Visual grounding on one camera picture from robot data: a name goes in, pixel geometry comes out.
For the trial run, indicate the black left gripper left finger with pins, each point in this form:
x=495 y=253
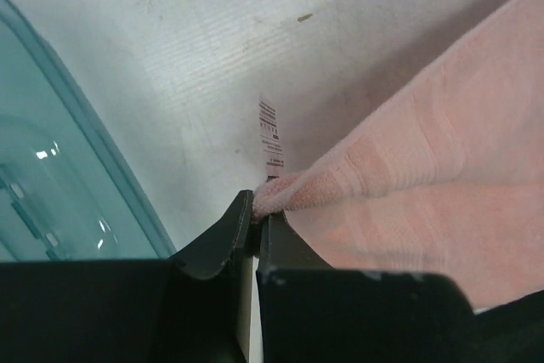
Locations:
x=194 y=306

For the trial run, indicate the teal translucent plastic tray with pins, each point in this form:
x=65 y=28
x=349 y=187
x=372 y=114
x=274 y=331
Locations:
x=66 y=191

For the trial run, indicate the pink terry towel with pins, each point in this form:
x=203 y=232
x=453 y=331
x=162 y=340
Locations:
x=446 y=176

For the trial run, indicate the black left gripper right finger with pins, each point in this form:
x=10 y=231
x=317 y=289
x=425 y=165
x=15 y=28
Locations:
x=311 y=312

